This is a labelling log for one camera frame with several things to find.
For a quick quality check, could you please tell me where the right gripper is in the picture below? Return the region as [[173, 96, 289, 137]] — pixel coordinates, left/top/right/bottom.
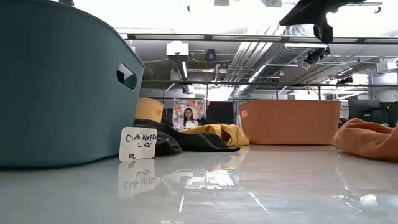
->
[[279, 0, 368, 44]]

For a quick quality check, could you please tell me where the teal plastic bin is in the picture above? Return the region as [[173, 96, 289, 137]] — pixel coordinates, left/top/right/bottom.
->
[[0, 0, 146, 169]]

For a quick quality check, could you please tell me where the black monitor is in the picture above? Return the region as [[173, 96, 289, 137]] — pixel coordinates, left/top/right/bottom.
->
[[348, 98, 382, 121], [379, 101, 398, 128]]

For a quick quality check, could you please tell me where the orange plastic bin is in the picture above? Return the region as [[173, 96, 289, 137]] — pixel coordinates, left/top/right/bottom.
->
[[238, 99, 342, 146]]

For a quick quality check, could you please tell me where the orange cloth napkin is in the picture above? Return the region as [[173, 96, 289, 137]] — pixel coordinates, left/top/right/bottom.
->
[[332, 117, 398, 162]]

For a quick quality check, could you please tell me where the black screen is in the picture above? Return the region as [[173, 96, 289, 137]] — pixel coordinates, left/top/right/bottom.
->
[[206, 101, 234, 125]]

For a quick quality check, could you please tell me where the yellow cloth napkin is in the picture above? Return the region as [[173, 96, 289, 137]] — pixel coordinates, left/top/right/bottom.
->
[[180, 123, 250, 147]]

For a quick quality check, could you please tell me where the white ceiling box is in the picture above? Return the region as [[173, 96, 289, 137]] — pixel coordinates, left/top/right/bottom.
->
[[165, 41, 190, 57]]

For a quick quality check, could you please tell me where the floral poster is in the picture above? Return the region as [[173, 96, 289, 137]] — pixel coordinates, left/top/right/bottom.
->
[[172, 98, 206, 130]]

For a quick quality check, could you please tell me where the person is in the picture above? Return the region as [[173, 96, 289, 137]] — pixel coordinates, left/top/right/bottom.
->
[[177, 107, 200, 130]]

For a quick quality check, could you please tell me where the black cloth napkin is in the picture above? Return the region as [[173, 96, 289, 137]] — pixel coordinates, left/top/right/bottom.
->
[[133, 118, 241, 156]]

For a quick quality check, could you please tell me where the yellow plastic bin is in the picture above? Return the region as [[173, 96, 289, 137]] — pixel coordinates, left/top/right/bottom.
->
[[134, 97, 165, 123]]

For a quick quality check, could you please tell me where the white handwritten label tag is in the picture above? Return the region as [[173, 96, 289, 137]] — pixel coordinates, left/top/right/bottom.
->
[[118, 126, 158, 162]]

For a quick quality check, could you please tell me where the black hanging camera cluster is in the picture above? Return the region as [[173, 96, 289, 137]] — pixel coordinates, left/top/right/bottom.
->
[[303, 47, 331, 65]]

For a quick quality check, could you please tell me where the silver ventilation duct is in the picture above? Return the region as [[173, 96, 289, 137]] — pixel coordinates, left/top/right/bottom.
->
[[223, 24, 312, 97]]

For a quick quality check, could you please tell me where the black metal rack rail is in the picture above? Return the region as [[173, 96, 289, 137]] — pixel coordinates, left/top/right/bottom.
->
[[141, 80, 398, 88]]

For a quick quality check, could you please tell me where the grey overhead frame beam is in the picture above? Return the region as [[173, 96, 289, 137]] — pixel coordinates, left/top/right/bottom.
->
[[119, 33, 398, 44]]

